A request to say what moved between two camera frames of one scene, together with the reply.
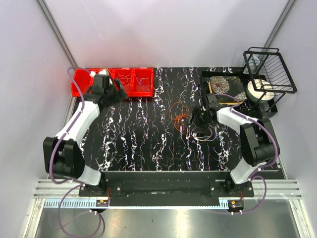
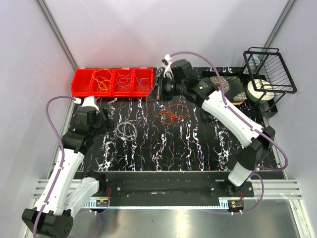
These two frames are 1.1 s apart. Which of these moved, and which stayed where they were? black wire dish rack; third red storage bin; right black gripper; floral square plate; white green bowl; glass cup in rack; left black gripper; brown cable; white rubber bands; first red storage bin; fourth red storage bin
Moved: brown cable; right black gripper; white rubber bands; left black gripper
Stayed: first red storage bin; black wire dish rack; third red storage bin; glass cup in rack; white green bowl; floral square plate; fourth red storage bin
